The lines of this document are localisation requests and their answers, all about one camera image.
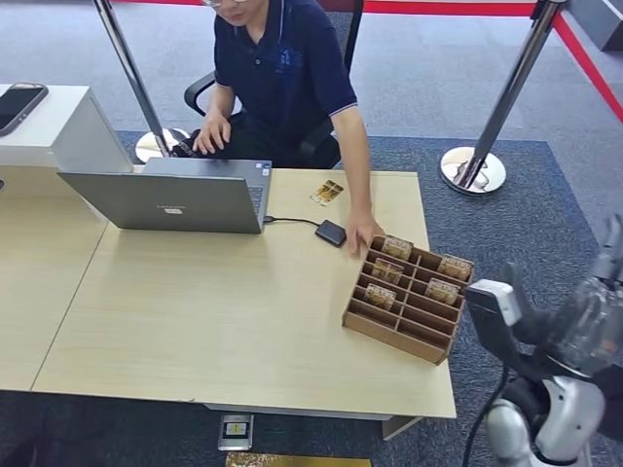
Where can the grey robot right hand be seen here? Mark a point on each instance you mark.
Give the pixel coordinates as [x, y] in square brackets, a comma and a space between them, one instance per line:
[584, 316]

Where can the person's right hand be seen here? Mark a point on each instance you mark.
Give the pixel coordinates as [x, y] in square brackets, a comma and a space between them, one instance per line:
[211, 134]

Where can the person's left hand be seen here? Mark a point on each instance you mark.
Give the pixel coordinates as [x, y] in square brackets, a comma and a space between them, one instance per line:
[362, 231]

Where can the gold patterned card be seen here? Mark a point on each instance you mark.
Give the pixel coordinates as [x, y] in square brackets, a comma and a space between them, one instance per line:
[442, 291]
[326, 192]
[380, 296]
[454, 268]
[387, 271]
[396, 247]

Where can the brown cardboard card organizer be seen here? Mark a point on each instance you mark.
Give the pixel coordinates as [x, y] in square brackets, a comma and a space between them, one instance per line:
[404, 322]

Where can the person's left forearm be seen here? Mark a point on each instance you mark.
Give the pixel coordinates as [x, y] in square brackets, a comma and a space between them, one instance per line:
[354, 161]

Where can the person's right forearm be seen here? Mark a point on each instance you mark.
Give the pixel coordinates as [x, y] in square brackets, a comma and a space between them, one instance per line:
[221, 100]

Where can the black card reader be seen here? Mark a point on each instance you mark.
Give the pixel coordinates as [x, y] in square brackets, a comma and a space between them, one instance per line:
[331, 233]

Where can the person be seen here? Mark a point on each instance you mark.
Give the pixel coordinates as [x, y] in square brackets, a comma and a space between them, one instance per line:
[292, 71]

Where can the person's eyeglasses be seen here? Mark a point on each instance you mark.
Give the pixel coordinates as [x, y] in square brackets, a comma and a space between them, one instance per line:
[214, 2]

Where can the grey laptop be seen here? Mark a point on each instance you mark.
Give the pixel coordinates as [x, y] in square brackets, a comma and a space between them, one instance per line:
[165, 205]

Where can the black round object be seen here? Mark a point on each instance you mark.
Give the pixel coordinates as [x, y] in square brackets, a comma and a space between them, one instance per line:
[614, 403]

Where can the white cabinet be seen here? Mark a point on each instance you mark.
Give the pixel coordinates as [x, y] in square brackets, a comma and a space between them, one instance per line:
[72, 132]

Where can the black office chair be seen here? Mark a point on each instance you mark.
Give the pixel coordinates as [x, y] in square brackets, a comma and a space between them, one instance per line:
[351, 32]

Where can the pale desk leg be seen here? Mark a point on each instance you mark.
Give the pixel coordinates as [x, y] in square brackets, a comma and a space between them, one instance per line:
[396, 427]

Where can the red barrier belt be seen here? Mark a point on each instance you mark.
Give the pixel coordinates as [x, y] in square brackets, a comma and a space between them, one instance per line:
[589, 68]
[438, 8]

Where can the gold floor mat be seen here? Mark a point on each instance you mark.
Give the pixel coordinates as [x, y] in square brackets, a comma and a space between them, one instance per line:
[297, 461]

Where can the black smartphone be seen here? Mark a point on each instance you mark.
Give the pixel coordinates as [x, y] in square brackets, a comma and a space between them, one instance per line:
[16, 105]

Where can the silver floor socket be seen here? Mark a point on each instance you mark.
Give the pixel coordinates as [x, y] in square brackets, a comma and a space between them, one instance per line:
[236, 430]

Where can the grey box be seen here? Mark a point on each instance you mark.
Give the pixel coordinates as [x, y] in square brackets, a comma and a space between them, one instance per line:
[601, 22]

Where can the chrome stanchion post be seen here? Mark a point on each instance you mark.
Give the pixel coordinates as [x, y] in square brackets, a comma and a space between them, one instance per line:
[131, 74]
[506, 96]

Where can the black pale wrist camera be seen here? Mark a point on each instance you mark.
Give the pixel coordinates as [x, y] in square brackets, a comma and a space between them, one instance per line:
[491, 316]

